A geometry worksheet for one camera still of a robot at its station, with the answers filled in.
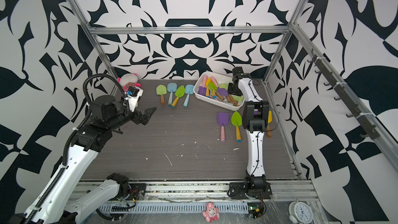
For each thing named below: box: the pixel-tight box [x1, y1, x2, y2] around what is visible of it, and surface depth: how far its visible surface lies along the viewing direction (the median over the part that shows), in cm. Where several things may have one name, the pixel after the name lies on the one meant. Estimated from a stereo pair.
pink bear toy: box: [202, 202, 220, 223], surface depth 68 cm
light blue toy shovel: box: [183, 84, 195, 107], surface depth 116 cm
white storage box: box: [193, 71, 246, 111], surface depth 114 cm
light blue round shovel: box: [166, 82, 178, 106], surface depth 117 cm
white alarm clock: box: [288, 198, 314, 224], surface depth 67 cm
